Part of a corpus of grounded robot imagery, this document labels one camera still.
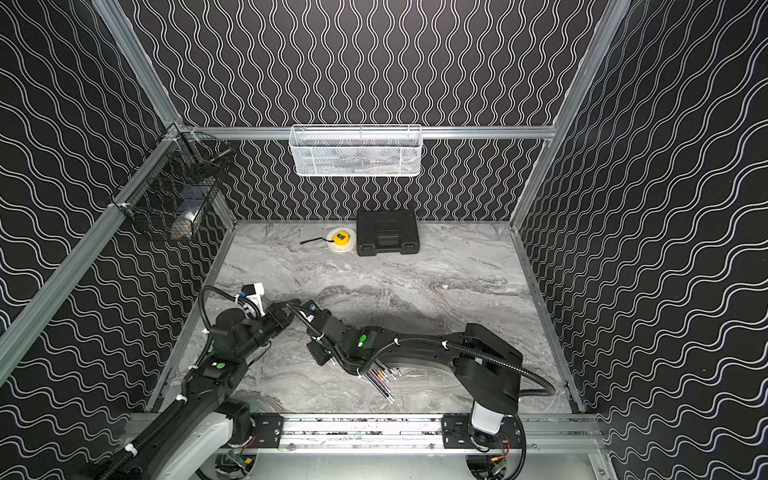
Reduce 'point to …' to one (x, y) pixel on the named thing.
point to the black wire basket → (173, 187)
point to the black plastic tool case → (386, 231)
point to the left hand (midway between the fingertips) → (298, 297)
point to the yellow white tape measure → (340, 239)
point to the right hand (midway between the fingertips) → (313, 338)
